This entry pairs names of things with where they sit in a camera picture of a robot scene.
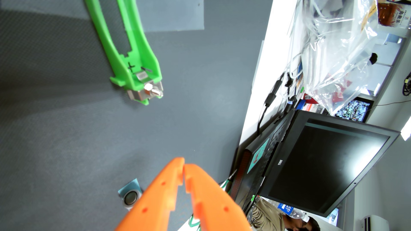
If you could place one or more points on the green battery holder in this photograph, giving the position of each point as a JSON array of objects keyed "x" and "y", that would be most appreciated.
[{"x": 141, "y": 54}]

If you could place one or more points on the blue labelled water bottle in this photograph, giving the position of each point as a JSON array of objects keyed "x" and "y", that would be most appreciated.
[{"x": 285, "y": 208}]

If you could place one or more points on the black plug with blue light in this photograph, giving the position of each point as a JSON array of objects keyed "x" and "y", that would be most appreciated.
[{"x": 290, "y": 103}]

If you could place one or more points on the black Dell laptop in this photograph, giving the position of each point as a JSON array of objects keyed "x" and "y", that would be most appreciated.
[{"x": 321, "y": 160}]

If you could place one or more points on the light blue paper patch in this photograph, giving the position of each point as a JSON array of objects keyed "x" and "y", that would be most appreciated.
[{"x": 130, "y": 185}]

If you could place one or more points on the dark grey mat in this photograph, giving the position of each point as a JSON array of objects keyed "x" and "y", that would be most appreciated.
[{"x": 64, "y": 128}]

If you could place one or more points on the white AA battery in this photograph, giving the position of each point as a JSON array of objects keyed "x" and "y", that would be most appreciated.
[{"x": 131, "y": 198}]

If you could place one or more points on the clear plastic bag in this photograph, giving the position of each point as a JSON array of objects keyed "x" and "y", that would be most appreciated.
[{"x": 337, "y": 48}]

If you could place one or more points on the white ceiling light panel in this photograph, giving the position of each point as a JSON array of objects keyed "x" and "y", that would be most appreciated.
[{"x": 406, "y": 130}]

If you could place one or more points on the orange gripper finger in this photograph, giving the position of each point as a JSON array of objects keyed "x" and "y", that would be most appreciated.
[
  {"x": 212, "y": 202},
  {"x": 154, "y": 199}
]

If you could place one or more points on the black round device on arm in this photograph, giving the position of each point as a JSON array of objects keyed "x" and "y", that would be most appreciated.
[{"x": 407, "y": 85}]

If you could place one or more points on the small colourful screen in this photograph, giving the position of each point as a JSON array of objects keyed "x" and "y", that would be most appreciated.
[{"x": 353, "y": 110}]

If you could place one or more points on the white air conditioner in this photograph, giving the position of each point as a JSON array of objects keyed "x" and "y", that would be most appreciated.
[{"x": 375, "y": 224}]

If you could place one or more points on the grey tape strip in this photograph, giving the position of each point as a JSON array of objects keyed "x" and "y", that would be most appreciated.
[{"x": 173, "y": 16}]

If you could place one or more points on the person in khaki shirt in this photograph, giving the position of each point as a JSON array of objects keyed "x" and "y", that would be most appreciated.
[{"x": 266, "y": 218}]

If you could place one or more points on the brown labelled drink bottle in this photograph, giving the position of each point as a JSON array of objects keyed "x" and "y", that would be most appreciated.
[{"x": 390, "y": 14}]

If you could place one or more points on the small black object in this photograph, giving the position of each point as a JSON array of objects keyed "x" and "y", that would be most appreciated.
[{"x": 373, "y": 58}]

